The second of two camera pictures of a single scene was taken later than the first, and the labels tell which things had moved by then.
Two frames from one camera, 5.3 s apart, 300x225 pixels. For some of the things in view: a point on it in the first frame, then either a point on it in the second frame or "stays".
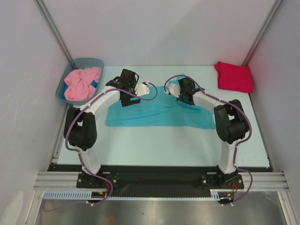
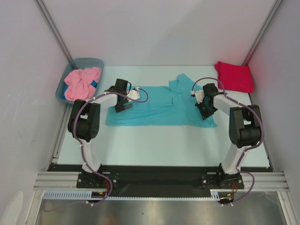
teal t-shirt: x=161 y=109 stays
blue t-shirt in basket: x=94 y=83 stays
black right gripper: x=184 y=99 to x=206 y=112
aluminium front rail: x=68 y=180 stays
